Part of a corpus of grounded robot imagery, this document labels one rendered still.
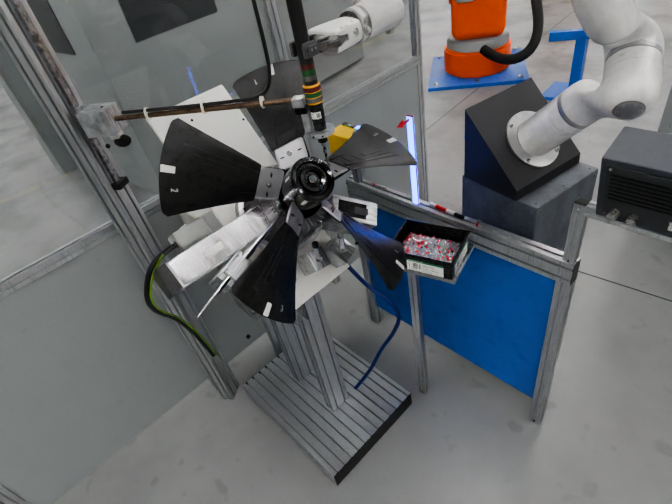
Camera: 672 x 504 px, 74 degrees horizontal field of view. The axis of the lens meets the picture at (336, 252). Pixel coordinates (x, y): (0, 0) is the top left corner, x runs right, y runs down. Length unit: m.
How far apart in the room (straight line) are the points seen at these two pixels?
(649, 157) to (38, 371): 1.93
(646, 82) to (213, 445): 1.98
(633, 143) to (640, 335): 1.41
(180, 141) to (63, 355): 1.09
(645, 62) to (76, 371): 2.01
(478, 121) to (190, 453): 1.77
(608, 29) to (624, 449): 1.48
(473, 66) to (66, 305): 4.16
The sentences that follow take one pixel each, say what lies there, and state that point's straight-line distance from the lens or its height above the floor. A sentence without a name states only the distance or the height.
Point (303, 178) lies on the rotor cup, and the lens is 1.11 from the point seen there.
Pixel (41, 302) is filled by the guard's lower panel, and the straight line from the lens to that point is 1.80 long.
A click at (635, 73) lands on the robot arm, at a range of 1.26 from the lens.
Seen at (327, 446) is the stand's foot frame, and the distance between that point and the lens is 1.93.
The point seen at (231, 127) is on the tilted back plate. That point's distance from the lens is 1.44.
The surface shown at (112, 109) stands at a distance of 1.42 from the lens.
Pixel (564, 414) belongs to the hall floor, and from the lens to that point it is 2.10.
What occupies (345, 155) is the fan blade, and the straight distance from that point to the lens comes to 1.28.
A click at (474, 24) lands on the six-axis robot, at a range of 4.89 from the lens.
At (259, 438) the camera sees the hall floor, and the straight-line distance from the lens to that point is 2.12.
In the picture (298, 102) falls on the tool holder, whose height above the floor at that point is 1.38.
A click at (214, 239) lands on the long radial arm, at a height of 1.13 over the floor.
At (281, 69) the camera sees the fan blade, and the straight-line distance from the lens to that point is 1.30.
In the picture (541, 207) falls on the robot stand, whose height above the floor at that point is 0.92.
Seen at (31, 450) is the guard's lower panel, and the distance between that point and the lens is 2.16.
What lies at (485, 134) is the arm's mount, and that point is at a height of 1.10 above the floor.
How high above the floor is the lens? 1.77
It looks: 39 degrees down
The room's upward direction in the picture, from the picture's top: 13 degrees counter-clockwise
